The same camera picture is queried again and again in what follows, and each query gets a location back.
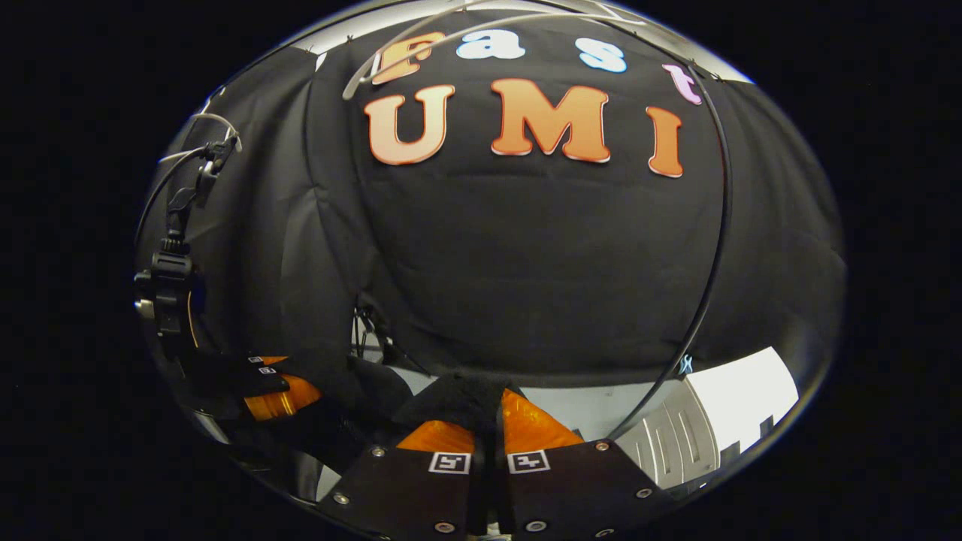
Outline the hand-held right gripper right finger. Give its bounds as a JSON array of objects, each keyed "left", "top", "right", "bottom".
[{"left": 496, "top": 389, "right": 677, "bottom": 539}]

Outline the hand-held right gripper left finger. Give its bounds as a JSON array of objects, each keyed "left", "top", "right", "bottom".
[{"left": 316, "top": 419, "right": 486, "bottom": 539}]

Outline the grey ribbed panel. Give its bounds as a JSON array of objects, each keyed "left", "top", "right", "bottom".
[{"left": 613, "top": 379, "right": 724, "bottom": 493}]

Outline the black backdrop cloth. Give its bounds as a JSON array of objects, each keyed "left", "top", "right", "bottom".
[{"left": 139, "top": 8, "right": 846, "bottom": 391}]

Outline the black clothes rail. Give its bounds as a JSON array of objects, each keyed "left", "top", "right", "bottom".
[{"left": 601, "top": 0, "right": 734, "bottom": 443}]

